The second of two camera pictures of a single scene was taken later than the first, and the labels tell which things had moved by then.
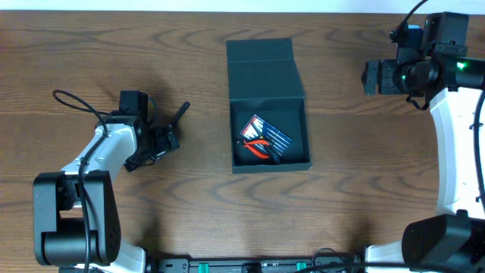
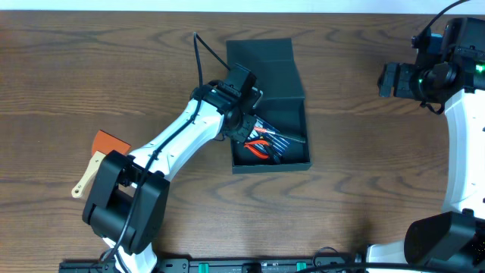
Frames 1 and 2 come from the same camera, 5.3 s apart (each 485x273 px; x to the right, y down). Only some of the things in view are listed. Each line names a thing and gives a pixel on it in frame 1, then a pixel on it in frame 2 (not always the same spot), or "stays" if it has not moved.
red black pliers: x=255 y=151 stays
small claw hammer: x=184 y=107 -> x=269 y=131
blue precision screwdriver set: x=258 y=129 stays
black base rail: x=257 y=265 stays
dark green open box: x=264 y=82 stays
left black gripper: x=169 y=137 -> x=245 y=129
